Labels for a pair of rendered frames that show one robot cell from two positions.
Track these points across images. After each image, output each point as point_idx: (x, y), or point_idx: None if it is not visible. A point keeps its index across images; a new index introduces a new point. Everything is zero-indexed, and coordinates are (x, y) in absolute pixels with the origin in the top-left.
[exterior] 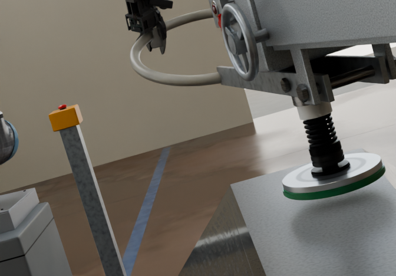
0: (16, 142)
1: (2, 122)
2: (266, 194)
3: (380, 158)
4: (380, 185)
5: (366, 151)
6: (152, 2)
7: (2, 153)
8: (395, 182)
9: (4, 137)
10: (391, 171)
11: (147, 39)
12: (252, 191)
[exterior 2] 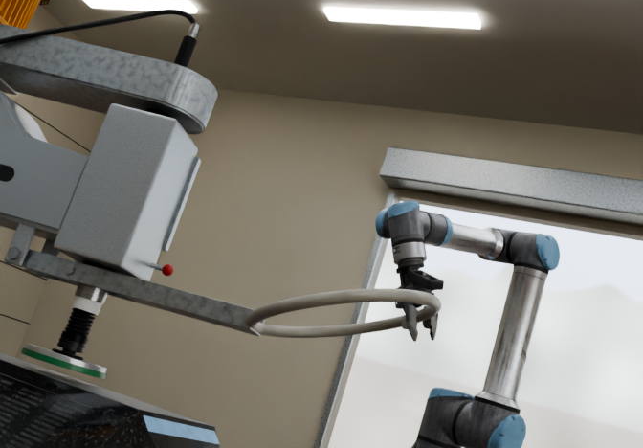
0: (494, 437)
1: (487, 409)
2: (138, 401)
3: (33, 346)
4: (29, 369)
5: (131, 413)
6: (409, 277)
7: (472, 436)
8: (31, 379)
9: (479, 423)
10: (69, 404)
11: (404, 318)
12: (162, 409)
